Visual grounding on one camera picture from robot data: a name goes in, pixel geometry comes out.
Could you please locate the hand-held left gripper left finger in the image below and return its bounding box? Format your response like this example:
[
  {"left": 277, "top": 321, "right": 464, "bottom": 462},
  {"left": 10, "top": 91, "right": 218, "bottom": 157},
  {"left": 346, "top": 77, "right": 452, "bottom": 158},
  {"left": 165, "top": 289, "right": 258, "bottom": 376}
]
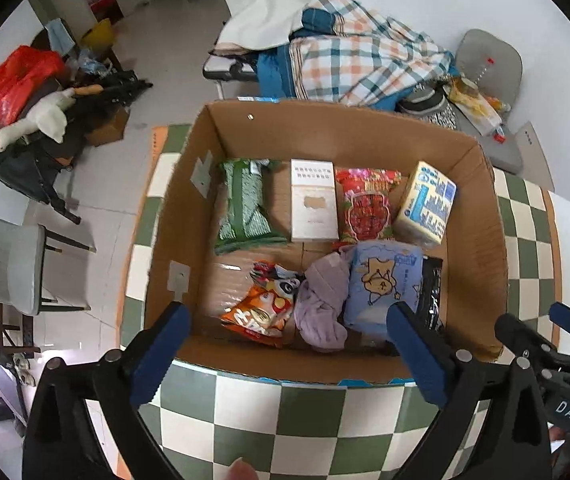
[{"left": 22, "top": 301, "right": 192, "bottom": 480}]

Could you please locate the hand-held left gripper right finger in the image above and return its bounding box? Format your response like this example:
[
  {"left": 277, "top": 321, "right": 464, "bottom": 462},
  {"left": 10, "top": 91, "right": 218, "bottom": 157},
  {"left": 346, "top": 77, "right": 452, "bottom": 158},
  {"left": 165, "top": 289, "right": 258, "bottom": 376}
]
[{"left": 386, "top": 302, "right": 552, "bottom": 480}]

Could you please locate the black packet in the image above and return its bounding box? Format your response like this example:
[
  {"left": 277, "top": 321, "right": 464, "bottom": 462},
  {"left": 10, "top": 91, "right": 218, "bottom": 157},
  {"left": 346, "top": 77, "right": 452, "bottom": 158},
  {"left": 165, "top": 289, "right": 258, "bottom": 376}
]
[{"left": 417, "top": 255, "right": 444, "bottom": 334}]

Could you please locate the blue tissue pack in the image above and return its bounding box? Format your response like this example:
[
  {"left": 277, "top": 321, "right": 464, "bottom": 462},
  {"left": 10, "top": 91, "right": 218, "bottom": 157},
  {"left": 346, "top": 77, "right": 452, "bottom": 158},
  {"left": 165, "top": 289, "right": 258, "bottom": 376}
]
[{"left": 343, "top": 241, "right": 423, "bottom": 334}]

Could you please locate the purple cloth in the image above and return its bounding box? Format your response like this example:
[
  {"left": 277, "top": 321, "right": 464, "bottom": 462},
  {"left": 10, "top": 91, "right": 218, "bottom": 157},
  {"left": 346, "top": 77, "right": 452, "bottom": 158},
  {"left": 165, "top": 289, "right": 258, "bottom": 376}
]
[{"left": 294, "top": 254, "right": 350, "bottom": 353}]

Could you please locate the orange cartoon snack packet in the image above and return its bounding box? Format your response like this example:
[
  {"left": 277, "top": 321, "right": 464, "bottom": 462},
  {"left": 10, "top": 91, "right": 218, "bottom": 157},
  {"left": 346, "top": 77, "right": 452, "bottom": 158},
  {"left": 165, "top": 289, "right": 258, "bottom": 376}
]
[{"left": 220, "top": 260, "right": 303, "bottom": 339}]

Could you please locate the white and blue box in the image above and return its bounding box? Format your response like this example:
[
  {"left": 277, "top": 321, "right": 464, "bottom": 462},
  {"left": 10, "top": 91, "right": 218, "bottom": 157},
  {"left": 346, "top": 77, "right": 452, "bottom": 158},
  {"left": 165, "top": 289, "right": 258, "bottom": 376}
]
[{"left": 396, "top": 161, "right": 457, "bottom": 249}]

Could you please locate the red snack packet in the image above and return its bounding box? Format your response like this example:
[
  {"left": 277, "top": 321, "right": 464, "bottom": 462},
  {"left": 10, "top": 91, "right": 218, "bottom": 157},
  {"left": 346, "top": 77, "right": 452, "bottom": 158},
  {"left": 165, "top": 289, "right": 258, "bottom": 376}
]
[{"left": 335, "top": 167, "right": 402, "bottom": 251}]

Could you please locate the green patterned packet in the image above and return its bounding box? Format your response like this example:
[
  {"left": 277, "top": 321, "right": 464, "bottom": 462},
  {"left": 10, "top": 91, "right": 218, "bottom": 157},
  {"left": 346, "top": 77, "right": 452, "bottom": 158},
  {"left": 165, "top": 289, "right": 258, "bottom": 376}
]
[{"left": 215, "top": 158, "right": 288, "bottom": 256}]

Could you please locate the person's right hand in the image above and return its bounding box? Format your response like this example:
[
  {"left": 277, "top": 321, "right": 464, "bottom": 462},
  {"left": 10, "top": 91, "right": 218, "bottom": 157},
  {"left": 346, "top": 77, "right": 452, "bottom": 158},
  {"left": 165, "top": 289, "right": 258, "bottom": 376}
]
[{"left": 547, "top": 427, "right": 566, "bottom": 456}]

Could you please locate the person's left hand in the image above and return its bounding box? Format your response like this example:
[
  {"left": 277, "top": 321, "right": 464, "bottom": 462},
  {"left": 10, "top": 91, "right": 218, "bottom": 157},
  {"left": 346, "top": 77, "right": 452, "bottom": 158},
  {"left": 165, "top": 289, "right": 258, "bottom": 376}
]
[{"left": 229, "top": 458, "right": 260, "bottom": 480}]

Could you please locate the dark wooden stool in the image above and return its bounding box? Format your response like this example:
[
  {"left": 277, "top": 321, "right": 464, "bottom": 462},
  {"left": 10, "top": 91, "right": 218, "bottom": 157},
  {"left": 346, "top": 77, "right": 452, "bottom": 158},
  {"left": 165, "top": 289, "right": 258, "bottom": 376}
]
[{"left": 0, "top": 295, "right": 42, "bottom": 362}]

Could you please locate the white board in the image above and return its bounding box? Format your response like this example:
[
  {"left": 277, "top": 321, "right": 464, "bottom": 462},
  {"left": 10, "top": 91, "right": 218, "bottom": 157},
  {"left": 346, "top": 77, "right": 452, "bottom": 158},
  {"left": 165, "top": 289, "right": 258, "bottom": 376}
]
[{"left": 512, "top": 121, "right": 556, "bottom": 193}]

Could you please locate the grey chair with dark legs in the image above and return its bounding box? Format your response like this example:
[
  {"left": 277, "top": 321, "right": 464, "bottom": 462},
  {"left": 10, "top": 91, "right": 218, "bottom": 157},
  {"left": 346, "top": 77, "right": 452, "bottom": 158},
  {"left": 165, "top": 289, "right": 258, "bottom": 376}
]
[{"left": 0, "top": 206, "right": 96, "bottom": 317}]

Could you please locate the black folded stroller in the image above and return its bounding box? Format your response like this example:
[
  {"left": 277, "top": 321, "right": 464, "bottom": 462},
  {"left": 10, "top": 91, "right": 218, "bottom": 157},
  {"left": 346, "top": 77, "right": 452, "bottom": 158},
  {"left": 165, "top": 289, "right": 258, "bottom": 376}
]
[{"left": 0, "top": 67, "right": 153, "bottom": 226}]

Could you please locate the small brown cardboard box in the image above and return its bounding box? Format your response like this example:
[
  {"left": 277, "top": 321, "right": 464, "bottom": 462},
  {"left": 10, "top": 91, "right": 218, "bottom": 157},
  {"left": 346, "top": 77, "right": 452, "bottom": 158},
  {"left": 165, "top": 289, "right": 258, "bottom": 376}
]
[{"left": 85, "top": 105, "right": 130, "bottom": 147}]

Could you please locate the yellow tissue pack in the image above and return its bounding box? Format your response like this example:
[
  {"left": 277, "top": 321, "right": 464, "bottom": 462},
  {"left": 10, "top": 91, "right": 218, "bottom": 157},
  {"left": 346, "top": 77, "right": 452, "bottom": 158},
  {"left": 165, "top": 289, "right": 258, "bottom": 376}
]
[{"left": 447, "top": 77, "right": 503, "bottom": 136}]

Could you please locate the black and white patterned bag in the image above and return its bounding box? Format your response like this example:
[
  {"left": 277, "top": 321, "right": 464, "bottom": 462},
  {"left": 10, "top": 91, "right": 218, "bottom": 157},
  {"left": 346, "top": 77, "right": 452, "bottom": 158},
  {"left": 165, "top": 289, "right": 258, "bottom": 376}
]
[{"left": 397, "top": 85, "right": 460, "bottom": 134}]

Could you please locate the white goose plush toy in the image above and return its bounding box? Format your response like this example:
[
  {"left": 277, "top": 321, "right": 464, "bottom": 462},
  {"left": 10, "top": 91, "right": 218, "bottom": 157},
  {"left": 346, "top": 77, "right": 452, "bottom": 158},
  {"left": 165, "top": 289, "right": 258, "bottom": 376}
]
[{"left": 0, "top": 85, "right": 103, "bottom": 152}]

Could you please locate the clear plastic bottle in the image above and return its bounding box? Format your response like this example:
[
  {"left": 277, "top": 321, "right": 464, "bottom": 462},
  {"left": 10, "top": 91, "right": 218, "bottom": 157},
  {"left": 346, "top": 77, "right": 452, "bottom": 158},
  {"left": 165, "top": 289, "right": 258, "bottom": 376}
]
[{"left": 474, "top": 57, "right": 496, "bottom": 87}]

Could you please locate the grey padded chair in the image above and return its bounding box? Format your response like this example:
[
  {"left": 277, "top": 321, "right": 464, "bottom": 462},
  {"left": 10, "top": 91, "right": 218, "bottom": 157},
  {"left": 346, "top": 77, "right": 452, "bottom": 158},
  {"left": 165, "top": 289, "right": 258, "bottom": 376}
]
[{"left": 452, "top": 29, "right": 524, "bottom": 175}]

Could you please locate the plaid blanket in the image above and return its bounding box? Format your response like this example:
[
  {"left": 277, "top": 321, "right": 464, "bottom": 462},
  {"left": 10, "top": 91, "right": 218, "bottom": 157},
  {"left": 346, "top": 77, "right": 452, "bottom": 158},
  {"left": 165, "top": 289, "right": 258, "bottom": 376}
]
[{"left": 257, "top": 0, "right": 456, "bottom": 111}]

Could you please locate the red plastic bag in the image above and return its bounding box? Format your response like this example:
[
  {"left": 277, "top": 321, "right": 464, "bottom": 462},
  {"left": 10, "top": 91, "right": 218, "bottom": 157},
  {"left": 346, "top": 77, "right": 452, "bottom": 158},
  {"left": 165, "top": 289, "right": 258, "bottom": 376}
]
[{"left": 0, "top": 45, "right": 66, "bottom": 139}]

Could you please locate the yellow bucket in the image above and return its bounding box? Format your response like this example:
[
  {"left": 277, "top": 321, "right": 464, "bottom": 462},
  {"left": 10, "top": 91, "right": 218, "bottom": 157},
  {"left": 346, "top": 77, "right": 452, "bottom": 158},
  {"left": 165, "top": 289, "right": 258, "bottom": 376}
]
[{"left": 81, "top": 18, "right": 116, "bottom": 52}]

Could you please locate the light blue towel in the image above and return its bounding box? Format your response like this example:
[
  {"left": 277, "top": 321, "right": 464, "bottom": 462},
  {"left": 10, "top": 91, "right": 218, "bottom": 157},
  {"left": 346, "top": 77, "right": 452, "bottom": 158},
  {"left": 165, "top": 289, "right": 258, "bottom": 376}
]
[{"left": 47, "top": 19, "right": 76, "bottom": 54}]

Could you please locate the white pillow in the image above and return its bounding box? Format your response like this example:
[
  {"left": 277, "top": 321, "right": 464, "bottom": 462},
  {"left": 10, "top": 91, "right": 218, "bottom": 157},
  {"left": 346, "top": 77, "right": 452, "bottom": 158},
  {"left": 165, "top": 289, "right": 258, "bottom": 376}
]
[{"left": 222, "top": 0, "right": 323, "bottom": 54}]

